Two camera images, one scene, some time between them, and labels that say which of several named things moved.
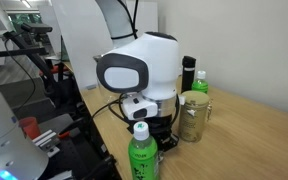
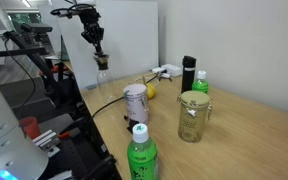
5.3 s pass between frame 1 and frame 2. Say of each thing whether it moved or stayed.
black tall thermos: stayed
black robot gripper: moved
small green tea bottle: stayed
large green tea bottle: stayed
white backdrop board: stayed
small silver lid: moved
